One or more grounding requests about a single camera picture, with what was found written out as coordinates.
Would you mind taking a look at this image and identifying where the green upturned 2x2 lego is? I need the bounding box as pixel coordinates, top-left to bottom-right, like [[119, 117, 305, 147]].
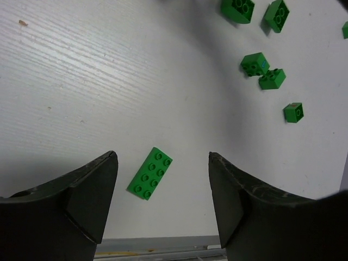
[[264, 0, 290, 33]]

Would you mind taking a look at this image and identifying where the green 2x4 lego plate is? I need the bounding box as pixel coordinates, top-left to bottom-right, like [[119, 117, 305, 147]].
[[127, 147, 172, 200]]

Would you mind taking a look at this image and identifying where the green lego brick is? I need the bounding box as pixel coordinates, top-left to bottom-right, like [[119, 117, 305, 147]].
[[258, 69, 286, 90], [240, 52, 270, 77]]

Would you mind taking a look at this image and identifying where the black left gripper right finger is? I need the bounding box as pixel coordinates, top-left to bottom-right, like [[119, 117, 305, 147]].
[[208, 152, 347, 260]]

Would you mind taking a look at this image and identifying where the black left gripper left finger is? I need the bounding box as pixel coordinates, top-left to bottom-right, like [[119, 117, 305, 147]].
[[1, 151, 118, 260]]

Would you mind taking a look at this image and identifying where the green upturned 2x3 lego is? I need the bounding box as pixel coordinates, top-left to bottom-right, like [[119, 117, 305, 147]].
[[220, 0, 255, 24]]

